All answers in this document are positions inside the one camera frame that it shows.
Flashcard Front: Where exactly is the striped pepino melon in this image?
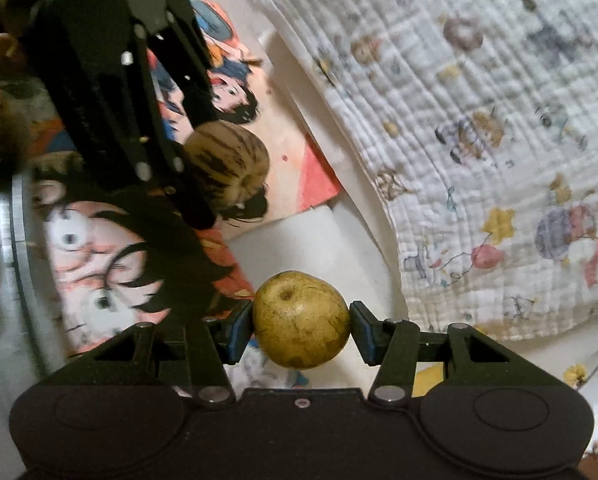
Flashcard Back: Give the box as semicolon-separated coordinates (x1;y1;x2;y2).
183;121;271;212

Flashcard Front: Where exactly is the white printed quilted blanket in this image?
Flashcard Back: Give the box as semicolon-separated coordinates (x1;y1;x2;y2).
251;0;598;346

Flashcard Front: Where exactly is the round metal tray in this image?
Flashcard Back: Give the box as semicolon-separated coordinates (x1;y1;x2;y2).
0;170;77;466

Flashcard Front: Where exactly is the small brown longan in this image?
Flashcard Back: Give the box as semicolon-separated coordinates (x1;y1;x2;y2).
0;32;27;68

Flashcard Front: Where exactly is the twig with yellow flowers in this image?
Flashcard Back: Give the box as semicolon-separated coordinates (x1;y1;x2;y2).
562;340;598;392

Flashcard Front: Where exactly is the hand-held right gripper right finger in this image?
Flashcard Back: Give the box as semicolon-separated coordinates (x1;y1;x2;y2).
348;300;556;407

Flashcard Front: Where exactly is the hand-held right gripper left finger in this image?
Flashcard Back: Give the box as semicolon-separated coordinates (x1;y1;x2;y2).
43;300;255;407

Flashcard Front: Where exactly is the yellow-green pear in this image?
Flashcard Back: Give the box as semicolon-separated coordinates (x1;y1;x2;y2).
252;270;351;371

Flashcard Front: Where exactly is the cartoon boys poster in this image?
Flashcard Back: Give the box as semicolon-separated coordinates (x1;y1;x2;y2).
144;0;344;242

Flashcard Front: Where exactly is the colourful anime poster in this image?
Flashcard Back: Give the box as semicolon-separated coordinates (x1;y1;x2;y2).
29;160;256;361

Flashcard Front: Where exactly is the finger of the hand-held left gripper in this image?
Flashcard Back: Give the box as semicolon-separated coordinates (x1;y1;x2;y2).
26;0;219;232
149;0;219;130

